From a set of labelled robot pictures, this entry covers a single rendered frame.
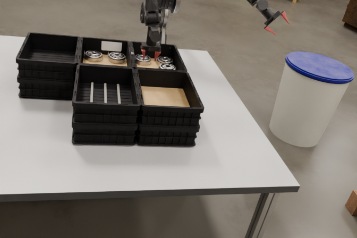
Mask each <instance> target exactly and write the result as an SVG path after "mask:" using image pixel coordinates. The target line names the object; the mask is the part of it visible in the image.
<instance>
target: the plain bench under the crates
mask: <svg viewBox="0 0 357 238"><path fill-rule="evenodd" d="M24 40H25V37H14V36H0V202H9V201H41V200H73V199H106V198H138V197H170V196H202V195H220V194H252V193H261V195H260V198H259V200H258V203H257V206H256V209H255V211H254V214H253V216H252V219H251V222H250V225H249V228H248V230H247V233H246V236H245V238H262V236H263V234H264V231H265V229H266V226H267V224H268V221H269V219H270V217H271V214H272V212H273V209H274V206H275V204H276V201H277V199H278V196H279V194H280V193H284V192H298V190H299V188H300V185H299V184H298V182H297V180H296V179H295V178H294V176H293V175H292V173H291V172H290V170H289V169H288V168H287V166H286V165H285V163H284V162H283V160H282V159H281V158H280V156H279V154H278V153H277V151H276V150H275V149H274V147H273V146H272V144H271V143H270V142H269V140H268V139H267V137H266V136H265V134H264V133H263V131H262V130H261V128H260V127H259V125H258V124H257V123H256V121H255V120H254V118H253V117H252V116H251V114H250V113H249V111H248V110H247V108H246V107H245V105H244V104H243V103H242V101H241V100H240V98H239V97H238V95H237V94H236V92H235V91H234V89H233V88H232V87H231V85H230V84H229V82H228V81H227V80H226V78H225V77H224V75H223V74H222V72H221V71H220V69H219V68H218V66H217V65H216V63H215V62H214V60H213V59H212V58H211V56H210V55H209V53H208V52H207V51H203V50H189V49H178V51H179V53H180V55H181V58H182V60H183V62H184V64H185V66H186V68H187V71H188V73H189V75H190V77H191V79H192V81H193V84H194V86H195V88H196V90H197V92H198V94H199V97H200V99H201V101H202V103H203V105H204V107H205V108H204V111H203V113H201V114H200V116H201V119H200V120H199V124H200V130H199V132H197V133H196V135H197V138H195V143H196V145H195V146H148V145H138V144H137V142H136V143H135V144H134V145H123V144H75V143H72V131H73V128H72V115H73V106H72V100H65V99H43V98H23V97H19V96H18V94H19V92H20V89H19V88H18V87H19V83H18V82H17V76H18V73H19V70H17V68H18V64H17V63H16V59H15V58H16V56H17V54H18V52H19V50H20V48H21V46H22V44H23V42H24ZM135 141H136V137H135Z"/></svg>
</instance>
